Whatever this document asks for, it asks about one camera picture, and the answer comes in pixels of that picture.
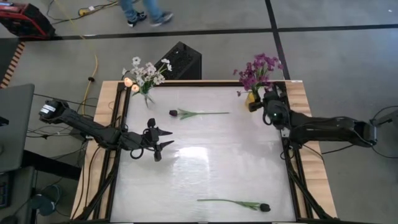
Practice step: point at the person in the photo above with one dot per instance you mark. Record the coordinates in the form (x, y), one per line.
(133, 12)

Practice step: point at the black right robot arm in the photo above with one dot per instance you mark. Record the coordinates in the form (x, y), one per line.
(326, 127)

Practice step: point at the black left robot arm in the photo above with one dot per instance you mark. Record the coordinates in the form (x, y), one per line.
(81, 124)

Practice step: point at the red and black tool case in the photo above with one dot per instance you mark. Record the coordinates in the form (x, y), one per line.
(28, 21)

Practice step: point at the grey desk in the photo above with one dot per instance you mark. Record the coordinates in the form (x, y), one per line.
(17, 124)

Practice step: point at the yellow plug connector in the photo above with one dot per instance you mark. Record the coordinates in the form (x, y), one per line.
(82, 12)

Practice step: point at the black stand base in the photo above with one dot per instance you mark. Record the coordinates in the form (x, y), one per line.
(385, 119)

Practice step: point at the purple artificial flower bunch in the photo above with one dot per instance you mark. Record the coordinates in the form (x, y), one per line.
(267, 62)
(248, 79)

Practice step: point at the black round stool base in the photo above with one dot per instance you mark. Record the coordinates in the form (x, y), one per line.
(43, 203)

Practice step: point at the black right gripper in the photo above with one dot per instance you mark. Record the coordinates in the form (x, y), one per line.
(270, 96)

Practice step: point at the striped edge floor mat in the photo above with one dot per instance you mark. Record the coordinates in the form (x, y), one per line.
(14, 63)

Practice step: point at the orange artificial tulip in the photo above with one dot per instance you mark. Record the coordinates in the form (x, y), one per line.
(135, 88)
(128, 81)

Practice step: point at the dark purple artificial tulip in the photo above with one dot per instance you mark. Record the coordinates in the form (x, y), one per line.
(265, 208)
(173, 113)

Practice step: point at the pink artificial flower bunch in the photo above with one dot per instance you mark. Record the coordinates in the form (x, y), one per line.
(202, 174)

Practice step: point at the clear glass vase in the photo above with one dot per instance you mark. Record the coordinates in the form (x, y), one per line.
(148, 99)

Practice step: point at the yellow vase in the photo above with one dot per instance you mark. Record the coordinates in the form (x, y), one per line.
(250, 99)

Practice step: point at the white artificial flower bunch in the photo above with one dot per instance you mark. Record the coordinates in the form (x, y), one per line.
(136, 60)
(155, 77)

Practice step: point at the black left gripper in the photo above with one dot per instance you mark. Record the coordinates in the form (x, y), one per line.
(141, 141)

